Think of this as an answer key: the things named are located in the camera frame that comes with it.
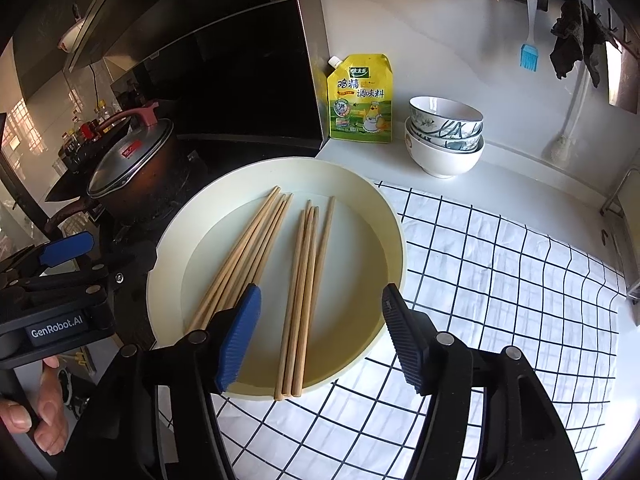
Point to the dark pot with glass lid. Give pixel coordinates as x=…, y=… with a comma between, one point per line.
x=137, y=176

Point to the blue patterned top bowl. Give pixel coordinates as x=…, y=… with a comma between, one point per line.
x=445, y=118

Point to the metal rack with board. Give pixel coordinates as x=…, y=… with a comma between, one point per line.
x=621, y=211

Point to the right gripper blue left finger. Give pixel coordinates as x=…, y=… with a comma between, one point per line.
x=240, y=323

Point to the yellow seasoning pouch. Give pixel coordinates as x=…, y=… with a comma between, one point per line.
x=361, y=98

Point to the cream round tray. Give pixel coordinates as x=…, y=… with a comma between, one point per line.
x=366, y=251

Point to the white wall pipe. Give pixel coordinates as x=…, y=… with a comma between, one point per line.
x=562, y=145

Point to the blue silicone brush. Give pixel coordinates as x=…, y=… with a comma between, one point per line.
x=529, y=53

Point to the dark hanging rag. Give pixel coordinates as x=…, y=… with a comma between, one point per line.
x=578, y=31

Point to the white bottom bowl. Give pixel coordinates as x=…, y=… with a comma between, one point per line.
x=439, y=162

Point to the steel cleaver blade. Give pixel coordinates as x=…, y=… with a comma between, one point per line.
x=623, y=78

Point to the white checkered cloth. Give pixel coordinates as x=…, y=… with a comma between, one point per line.
x=525, y=352

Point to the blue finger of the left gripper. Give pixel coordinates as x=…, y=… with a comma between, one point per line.
x=66, y=249
x=126, y=266

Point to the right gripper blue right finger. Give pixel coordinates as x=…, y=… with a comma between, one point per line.
x=412, y=333

